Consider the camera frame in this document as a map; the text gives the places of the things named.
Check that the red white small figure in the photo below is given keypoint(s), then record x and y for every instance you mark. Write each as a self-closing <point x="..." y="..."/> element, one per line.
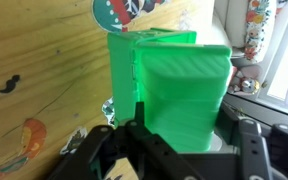
<point x="245" y="83"/>

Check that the orange figure sticker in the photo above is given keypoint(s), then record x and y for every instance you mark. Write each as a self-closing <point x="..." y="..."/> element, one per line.
<point x="34" y="140"/>

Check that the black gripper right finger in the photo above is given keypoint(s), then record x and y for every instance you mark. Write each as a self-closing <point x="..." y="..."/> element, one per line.
<point x="229" y="126"/>

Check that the Santa figure sticker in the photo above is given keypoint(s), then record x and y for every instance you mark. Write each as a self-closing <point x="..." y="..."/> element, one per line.
<point x="117" y="13"/>

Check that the white couch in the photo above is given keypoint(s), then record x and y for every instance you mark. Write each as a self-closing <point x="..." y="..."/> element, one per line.
<point x="234" y="23"/>

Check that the green lunch box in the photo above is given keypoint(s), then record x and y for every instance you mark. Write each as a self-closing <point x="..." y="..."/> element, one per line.
<point x="184" y="100"/>

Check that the black mustache sticker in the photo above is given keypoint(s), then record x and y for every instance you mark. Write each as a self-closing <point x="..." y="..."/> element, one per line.
<point x="9" y="85"/>

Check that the dark sticker with white outline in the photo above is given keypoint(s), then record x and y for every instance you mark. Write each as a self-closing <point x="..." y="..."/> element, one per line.
<point x="74" y="141"/>

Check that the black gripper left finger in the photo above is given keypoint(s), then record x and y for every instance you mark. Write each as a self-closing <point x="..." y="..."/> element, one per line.
<point x="157" y="156"/>

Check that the small green white sticker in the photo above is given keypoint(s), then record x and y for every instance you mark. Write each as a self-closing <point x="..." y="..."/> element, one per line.
<point x="108" y="111"/>

